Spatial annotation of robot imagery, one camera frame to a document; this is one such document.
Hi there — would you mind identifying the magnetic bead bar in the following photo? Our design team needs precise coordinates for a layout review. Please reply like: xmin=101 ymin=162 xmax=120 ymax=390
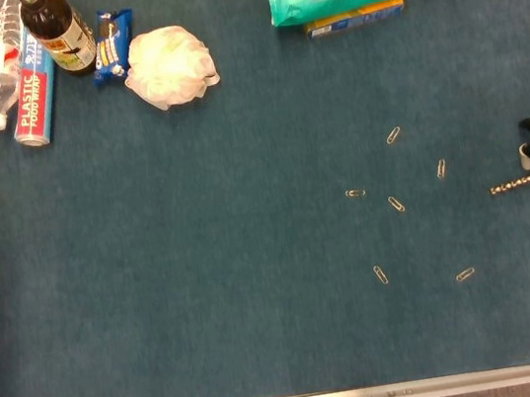
xmin=487 ymin=174 xmax=530 ymax=198

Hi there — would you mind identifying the blue felt table cloth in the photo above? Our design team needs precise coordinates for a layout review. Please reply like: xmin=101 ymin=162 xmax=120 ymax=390
xmin=0 ymin=0 xmax=530 ymax=397

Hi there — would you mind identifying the brown tea bottle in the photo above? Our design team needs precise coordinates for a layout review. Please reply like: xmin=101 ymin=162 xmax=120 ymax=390
xmin=17 ymin=0 xmax=102 ymax=85

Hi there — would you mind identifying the blue and yellow box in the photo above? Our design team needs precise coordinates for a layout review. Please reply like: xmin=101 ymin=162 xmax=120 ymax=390
xmin=300 ymin=0 xmax=409 ymax=42

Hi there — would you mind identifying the blue Oreo cookie pack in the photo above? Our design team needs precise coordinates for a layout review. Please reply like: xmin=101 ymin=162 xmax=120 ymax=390
xmin=83 ymin=6 xmax=145 ymax=89

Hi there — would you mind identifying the crumpled white plastic bag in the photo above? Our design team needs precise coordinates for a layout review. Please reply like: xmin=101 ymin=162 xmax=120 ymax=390
xmin=116 ymin=19 xmax=226 ymax=117

